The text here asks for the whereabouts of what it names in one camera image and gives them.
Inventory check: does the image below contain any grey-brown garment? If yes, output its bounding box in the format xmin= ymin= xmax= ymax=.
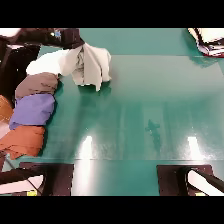
xmin=14 ymin=71 xmax=61 ymax=100

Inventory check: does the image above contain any white garment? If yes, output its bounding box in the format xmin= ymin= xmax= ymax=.
xmin=25 ymin=42 xmax=113 ymax=92

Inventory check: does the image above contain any rust orange garment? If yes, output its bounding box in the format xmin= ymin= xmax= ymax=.
xmin=0 ymin=124 xmax=47 ymax=161

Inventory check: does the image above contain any blue garment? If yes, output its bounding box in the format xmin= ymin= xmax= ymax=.
xmin=8 ymin=93 xmax=56 ymax=131

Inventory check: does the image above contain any heap of clothes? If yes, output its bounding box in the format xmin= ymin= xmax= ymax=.
xmin=187 ymin=28 xmax=224 ymax=59

